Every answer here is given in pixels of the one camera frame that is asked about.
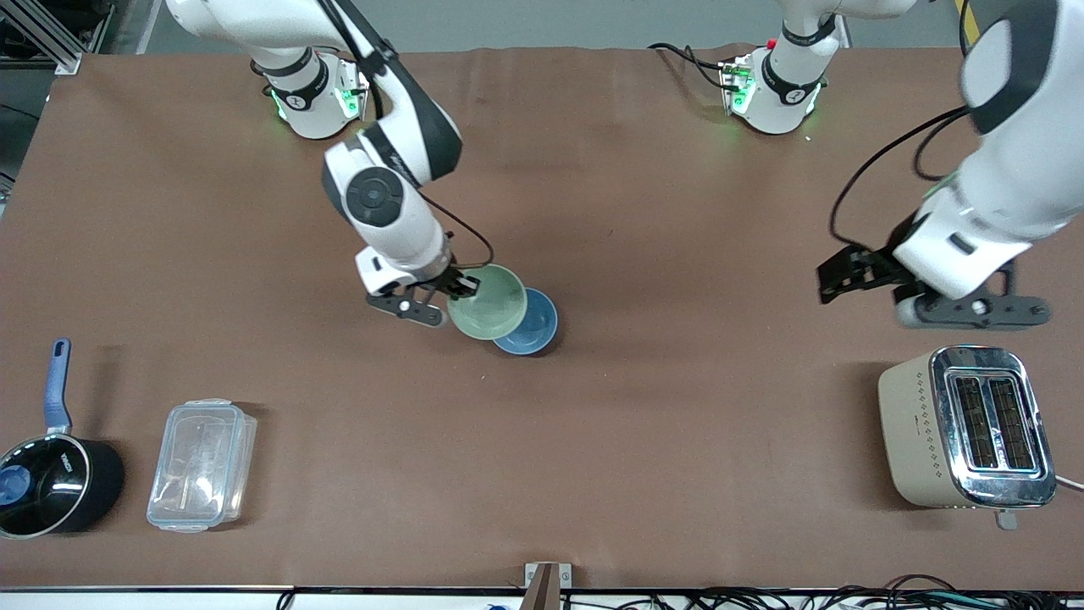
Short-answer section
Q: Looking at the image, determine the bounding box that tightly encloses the brown table cover mat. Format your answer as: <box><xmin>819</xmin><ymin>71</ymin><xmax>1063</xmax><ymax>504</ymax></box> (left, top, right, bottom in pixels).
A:
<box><xmin>0</xmin><ymin>47</ymin><xmax>1084</xmax><ymax>591</ymax></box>

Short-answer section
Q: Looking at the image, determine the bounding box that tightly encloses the metal table edge bracket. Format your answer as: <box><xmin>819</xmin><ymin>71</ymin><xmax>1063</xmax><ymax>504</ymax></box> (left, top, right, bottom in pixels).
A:
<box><xmin>523</xmin><ymin>562</ymin><xmax>573</xmax><ymax>610</ymax></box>

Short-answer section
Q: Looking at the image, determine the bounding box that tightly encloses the glass pot lid blue knob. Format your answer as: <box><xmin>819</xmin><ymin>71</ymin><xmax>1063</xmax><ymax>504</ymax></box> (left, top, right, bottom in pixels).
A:
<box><xmin>0</xmin><ymin>435</ymin><xmax>91</xmax><ymax>537</ymax></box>

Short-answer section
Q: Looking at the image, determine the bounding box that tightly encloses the green bowl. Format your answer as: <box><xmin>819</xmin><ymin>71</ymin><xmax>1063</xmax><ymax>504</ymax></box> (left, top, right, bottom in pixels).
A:
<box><xmin>446</xmin><ymin>264</ymin><xmax>528</xmax><ymax>341</ymax></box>

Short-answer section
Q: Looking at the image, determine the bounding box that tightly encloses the aluminium frame profile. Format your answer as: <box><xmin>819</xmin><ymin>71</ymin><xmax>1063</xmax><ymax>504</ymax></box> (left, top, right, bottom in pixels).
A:
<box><xmin>0</xmin><ymin>0</ymin><xmax>116</xmax><ymax>74</ymax></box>

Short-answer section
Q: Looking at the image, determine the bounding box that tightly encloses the beige chrome toaster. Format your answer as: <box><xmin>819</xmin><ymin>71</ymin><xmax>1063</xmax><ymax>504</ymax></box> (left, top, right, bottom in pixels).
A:
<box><xmin>878</xmin><ymin>345</ymin><xmax>1059</xmax><ymax>531</ymax></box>

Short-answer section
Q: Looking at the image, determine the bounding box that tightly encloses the clear plastic food container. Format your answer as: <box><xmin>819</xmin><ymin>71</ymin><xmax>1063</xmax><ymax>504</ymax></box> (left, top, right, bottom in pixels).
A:
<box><xmin>147</xmin><ymin>399</ymin><xmax>258</xmax><ymax>534</ymax></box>

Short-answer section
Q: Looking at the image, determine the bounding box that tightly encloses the dark saucepan with blue handle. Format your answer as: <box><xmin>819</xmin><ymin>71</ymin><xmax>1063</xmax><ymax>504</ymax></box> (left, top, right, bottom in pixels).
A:
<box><xmin>0</xmin><ymin>339</ymin><xmax>126</xmax><ymax>540</ymax></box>

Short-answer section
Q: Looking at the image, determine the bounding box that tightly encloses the black left arm gripper cable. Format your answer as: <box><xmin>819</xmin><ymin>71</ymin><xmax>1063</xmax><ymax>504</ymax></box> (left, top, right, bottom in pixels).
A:
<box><xmin>829</xmin><ymin>105</ymin><xmax>975</xmax><ymax>252</ymax></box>

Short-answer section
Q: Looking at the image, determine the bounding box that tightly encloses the black cable bundle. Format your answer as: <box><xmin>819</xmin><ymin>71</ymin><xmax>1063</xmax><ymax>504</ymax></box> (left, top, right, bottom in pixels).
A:
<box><xmin>566</xmin><ymin>574</ymin><xmax>1084</xmax><ymax>610</ymax></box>

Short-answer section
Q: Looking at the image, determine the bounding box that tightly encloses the black right arm gripper cable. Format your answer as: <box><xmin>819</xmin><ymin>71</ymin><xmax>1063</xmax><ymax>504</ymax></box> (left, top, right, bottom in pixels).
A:
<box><xmin>419</xmin><ymin>193</ymin><xmax>495</xmax><ymax>270</ymax></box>

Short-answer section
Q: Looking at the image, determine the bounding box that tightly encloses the blue bowl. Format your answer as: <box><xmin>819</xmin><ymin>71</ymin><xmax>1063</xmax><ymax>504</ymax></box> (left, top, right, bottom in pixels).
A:
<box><xmin>494</xmin><ymin>288</ymin><xmax>560</xmax><ymax>357</ymax></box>

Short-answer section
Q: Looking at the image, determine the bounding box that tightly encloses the black arm gripper cable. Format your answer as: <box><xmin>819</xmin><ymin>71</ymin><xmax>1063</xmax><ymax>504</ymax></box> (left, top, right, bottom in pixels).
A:
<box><xmin>419</xmin><ymin>193</ymin><xmax>495</xmax><ymax>270</ymax></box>
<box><xmin>829</xmin><ymin>105</ymin><xmax>975</xmax><ymax>252</ymax></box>

